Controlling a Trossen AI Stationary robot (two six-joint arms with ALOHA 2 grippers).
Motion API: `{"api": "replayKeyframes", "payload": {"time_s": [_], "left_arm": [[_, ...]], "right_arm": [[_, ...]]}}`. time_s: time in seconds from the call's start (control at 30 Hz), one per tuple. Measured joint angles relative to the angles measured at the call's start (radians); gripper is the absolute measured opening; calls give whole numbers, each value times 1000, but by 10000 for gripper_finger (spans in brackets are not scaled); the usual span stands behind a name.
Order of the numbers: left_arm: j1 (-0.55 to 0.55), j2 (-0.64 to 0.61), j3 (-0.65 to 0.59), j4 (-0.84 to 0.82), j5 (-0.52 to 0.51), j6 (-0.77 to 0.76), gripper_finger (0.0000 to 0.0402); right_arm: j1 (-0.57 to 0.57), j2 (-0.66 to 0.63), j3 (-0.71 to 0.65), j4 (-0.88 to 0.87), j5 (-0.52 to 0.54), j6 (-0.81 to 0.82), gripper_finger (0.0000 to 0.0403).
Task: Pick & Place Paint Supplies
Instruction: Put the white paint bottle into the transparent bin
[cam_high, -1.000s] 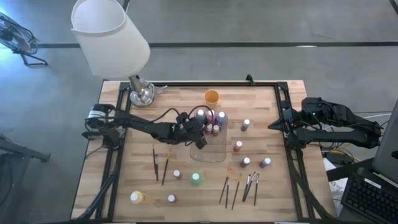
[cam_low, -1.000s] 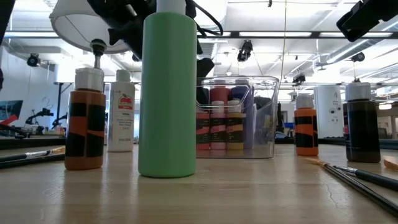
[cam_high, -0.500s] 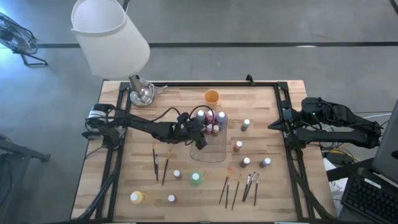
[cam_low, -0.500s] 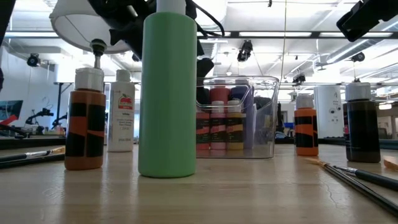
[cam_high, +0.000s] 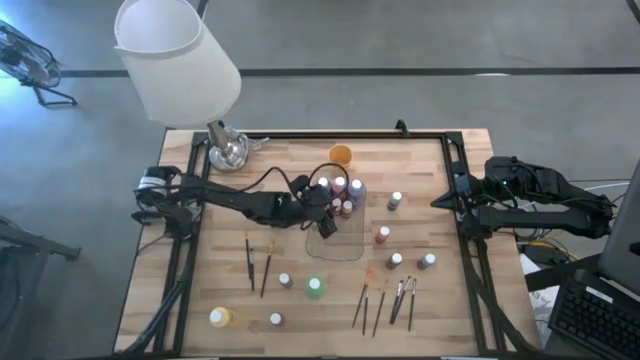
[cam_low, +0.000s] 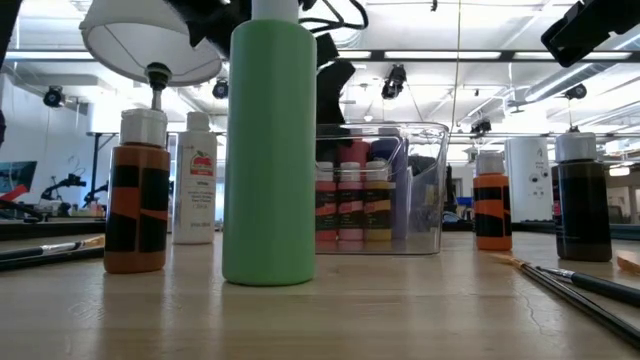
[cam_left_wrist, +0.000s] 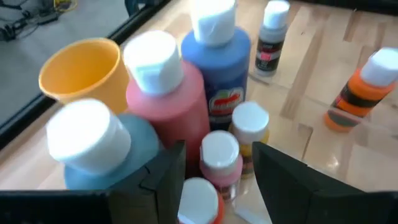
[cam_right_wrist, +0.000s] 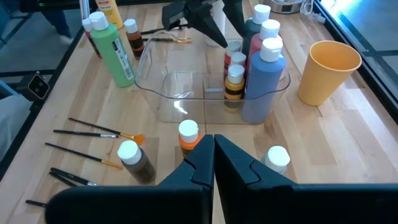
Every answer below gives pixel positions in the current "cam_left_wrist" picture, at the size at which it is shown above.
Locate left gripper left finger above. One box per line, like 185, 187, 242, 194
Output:
108, 140, 187, 224

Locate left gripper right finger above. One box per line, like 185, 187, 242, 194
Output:
252, 142, 343, 224

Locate large teal paint bottle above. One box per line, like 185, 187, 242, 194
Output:
45, 98, 162, 191

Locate small red-orange paint bottle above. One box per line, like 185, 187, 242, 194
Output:
177, 177, 225, 224

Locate clear plastic bin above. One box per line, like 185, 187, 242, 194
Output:
46, 62, 398, 224

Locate small pink paint bottle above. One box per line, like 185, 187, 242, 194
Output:
198, 130, 244, 202

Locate small yellow paint bottle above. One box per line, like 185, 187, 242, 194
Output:
228, 101, 271, 178

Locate large pink paint bottle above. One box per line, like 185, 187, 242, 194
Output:
123, 30, 211, 175

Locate small orange paint bottle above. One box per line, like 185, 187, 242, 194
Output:
323, 46, 398, 133

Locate large blue paint bottle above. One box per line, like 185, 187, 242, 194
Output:
180, 0, 252, 131

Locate small grey paint bottle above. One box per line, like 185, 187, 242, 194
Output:
253, 0, 290, 77

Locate orange plastic cup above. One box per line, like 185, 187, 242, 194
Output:
37, 37, 130, 114

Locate yellow floor cable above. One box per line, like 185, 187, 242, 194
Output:
53, 0, 78, 12

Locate black floor cables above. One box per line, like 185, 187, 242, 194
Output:
0, 0, 62, 43

